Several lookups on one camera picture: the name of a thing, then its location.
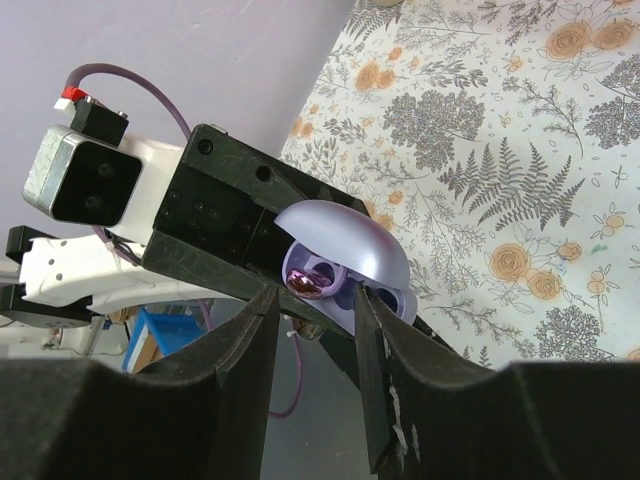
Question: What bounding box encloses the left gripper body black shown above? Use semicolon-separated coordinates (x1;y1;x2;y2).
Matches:
142;124;280;280

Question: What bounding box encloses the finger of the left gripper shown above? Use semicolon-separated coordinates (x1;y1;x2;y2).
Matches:
219;134;370;217
144;229;496;381

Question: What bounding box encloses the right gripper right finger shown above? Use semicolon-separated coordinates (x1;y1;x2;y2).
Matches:
355;287;639;479

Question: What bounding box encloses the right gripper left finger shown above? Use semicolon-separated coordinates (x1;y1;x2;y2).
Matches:
1;287;280;479

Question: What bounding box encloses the lavender earbud charging case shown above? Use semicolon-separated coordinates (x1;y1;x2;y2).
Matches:
275;200;417;335

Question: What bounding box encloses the purple earbud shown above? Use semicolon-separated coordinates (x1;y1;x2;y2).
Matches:
285;262;347;300

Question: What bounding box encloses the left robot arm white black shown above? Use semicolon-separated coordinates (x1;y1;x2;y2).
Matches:
2;125;431;340

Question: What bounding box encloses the blue storage bin background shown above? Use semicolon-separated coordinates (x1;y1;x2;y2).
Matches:
122;308;204;373

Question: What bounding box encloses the floral patterned table mat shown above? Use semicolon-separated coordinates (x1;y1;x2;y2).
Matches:
283;0;639;368

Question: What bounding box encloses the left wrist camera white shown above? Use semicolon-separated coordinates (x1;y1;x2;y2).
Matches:
22;96;184;242

